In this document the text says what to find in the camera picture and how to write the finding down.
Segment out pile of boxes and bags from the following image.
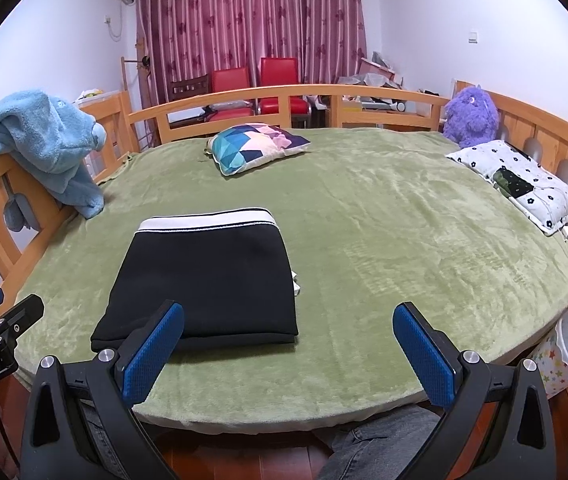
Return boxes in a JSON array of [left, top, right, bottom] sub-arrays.
[[336, 51, 452, 114]]

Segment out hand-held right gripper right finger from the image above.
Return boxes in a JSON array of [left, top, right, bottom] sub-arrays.
[[392, 301, 557, 480]]

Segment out white floral pillow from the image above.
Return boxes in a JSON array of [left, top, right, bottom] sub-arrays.
[[445, 139, 568, 237]]

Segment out geometric patterned pillow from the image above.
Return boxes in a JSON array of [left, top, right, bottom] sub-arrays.
[[206, 122, 313, 177]]

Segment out blue fleece garment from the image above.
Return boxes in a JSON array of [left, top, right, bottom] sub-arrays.
[[0, 89, 107, 234]]

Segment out black pants with white stripe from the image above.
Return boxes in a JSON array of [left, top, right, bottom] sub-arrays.
[[90, 206, 301, 354]]

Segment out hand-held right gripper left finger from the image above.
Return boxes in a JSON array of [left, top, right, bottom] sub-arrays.
[[20, 300, 186, 480]]

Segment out star patterned bin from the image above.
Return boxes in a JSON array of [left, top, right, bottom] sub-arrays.
[[526, 308, 568, 401]]

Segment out person's grey jeans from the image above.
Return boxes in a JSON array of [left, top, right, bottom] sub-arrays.
[[81, 402, 445, 480]]

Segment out purple plush toy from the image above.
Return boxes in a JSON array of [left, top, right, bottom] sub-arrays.
[[441, 85, 501, 144]]

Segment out green fleece blanket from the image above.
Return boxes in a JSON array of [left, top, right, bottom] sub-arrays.
[[14, 127, 568, 433]]

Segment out dark green cloth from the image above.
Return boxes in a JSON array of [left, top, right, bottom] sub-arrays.
[[493, 167, 536, 200]]

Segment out red chair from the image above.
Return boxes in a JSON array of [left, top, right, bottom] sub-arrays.
[[258, 56, 313, 122], [210, 66, 256, 117]]

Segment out dark wooden chair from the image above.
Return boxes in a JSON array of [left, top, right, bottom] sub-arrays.
[[166, 74, 213, 129]]

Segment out wooden bed frame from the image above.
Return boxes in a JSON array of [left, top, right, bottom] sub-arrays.
[[0, 77, 568, 421]]

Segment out maroon flowered curtain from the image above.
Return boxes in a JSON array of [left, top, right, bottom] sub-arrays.
[[135, 0, 369, 106]]

